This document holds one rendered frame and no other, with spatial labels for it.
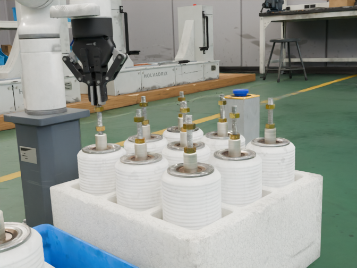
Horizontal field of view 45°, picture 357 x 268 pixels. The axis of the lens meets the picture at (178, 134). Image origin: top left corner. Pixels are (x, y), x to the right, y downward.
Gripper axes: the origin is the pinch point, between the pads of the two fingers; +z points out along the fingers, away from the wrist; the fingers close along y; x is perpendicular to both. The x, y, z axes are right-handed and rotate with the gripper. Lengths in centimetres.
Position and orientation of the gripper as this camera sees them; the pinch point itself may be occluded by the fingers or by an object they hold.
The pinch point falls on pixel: (98, 94)
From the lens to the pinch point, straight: 84.7
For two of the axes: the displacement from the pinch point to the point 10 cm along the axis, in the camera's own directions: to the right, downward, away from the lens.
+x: -2.7, 2.2, -9.4
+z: 0.4, 9.8, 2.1
